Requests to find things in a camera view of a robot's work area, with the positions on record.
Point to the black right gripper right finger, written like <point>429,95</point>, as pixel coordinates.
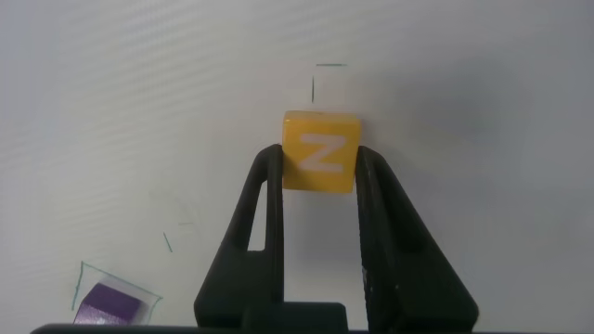
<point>404,278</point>

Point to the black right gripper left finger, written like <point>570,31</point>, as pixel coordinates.
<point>232,278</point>

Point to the yellow N letter block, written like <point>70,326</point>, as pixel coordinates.
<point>320,153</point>

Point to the purple I letter block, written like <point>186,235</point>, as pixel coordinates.
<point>111,304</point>

